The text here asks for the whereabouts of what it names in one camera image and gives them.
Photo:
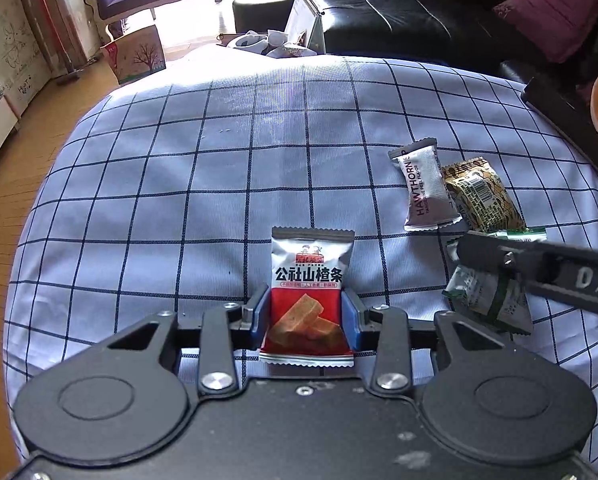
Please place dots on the pink cushion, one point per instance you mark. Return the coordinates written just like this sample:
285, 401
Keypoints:
554, 17

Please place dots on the beige gold snack packet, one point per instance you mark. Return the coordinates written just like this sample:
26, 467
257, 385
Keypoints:
484, 195

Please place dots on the white crumpled cloth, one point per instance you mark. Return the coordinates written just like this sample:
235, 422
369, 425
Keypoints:
266, 44

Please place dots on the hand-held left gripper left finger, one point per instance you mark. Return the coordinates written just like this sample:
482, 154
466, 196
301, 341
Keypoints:
260, 312

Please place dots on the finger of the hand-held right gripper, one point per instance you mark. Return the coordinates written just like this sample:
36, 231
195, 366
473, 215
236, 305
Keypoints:
519, 260

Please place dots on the white desk calendar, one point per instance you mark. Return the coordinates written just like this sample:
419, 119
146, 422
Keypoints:
304, 22

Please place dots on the white cabinet with cartoon drawings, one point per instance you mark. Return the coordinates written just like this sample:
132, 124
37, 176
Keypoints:
6, 40

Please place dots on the blue checked white cloth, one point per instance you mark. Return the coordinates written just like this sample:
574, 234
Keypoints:
229, 170

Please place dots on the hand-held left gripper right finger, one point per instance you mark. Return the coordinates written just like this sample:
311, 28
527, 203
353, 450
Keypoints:
351, 320

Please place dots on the red stick vacuum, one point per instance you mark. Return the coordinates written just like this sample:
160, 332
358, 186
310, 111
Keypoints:
49, 20

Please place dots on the black ottoman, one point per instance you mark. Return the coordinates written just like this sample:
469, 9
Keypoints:
259, 12

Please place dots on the black leather sofa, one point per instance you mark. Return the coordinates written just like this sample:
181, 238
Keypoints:
429, 15

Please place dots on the grey white snack packet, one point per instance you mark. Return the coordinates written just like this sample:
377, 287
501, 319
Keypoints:
426, 185

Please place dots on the white green snack packet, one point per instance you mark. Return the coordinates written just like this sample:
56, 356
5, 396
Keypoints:
494, 297

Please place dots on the red and grey snack packet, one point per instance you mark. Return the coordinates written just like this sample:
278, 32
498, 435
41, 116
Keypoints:
306, 300

